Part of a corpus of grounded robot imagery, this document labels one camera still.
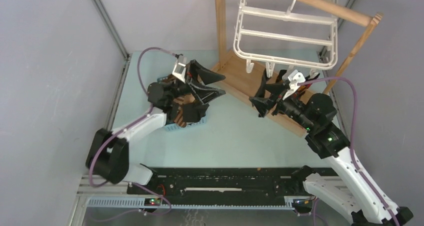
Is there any pile of socks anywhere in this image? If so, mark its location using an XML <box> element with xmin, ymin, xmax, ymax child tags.
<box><xmin>148</xmin><ymin>75</ymin><xmax>204</xmax><ymax>128</ymax></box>

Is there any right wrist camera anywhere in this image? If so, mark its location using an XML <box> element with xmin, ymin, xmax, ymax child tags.
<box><xmin>281</xmin><ymin>69</ymin><xmax>306</xmax><ymax>101</ymax></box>

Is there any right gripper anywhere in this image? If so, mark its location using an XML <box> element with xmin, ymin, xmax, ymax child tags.
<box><xmin>249</xmin><ymin>80</ymin><xmax>316</xmax><ymax>132</ymax></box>

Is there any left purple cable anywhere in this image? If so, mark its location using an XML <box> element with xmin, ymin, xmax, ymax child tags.
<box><xmin>88</xmin><ymin>47</ymin><xmax>183</xmax><ymax>217</ymax></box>

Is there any light blue perforated basket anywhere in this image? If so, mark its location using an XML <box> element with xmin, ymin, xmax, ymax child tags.
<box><xmin>163</xmin><ymin>95</ymin><xmax>207</xmax><ymax>132</ymax></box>

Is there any wooden hanger stand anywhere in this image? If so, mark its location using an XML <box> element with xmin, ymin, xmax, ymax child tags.
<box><xmin>205</xmin><ymin>0</ymin><xmax>384</xmax><ymax>138</ymax></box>

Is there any red black argyle sock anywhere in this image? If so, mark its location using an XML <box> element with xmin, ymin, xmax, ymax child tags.
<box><xmin>295</xmin><ymin>72</ymin><xmax>320</xmax><ymax>98</ymax></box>

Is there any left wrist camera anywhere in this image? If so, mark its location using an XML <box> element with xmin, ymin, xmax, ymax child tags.
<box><xmin>171</xmin><ymin>54</ymin><xmax>187</xmax><ymax>83</ymax></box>

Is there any white plastic clip hanger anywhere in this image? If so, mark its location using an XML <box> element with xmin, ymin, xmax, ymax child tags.
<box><xmin>232</xmin><ymin>0</ymin><xmax>339</xmax><ymax>77</ymax></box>

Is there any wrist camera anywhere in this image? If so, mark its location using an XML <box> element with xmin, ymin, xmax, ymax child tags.
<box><xmin>281</xmin><ymin>69</ymin><xmax>306</xmax><ymax>101</ymax></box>
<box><xmin>171</xmin><ymin>54</ymin><xmax>187</xmax><ymax>83</ymax></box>

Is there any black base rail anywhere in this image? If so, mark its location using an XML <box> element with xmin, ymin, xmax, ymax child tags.
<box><xmin>124</xmin><ymin>167</ymin><xmax>311</xmax><ymax>209</ymax></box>

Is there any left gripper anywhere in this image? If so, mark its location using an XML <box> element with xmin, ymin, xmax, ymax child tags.
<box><xmin>168</xmin><ymin>60</ymin><xmax>226</xmax><ymax>105</ymax></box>

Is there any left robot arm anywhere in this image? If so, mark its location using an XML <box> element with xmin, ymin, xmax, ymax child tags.
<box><xmin>86</xmin><ymin>59</ymin><xmax>226</xmax><ymax>194</ymax></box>

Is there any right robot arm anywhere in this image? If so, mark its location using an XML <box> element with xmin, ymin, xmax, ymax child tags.
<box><xmin>249</xmin><ymin>82</ymin><xmax>414</xmax><ymax>226</ymax></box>

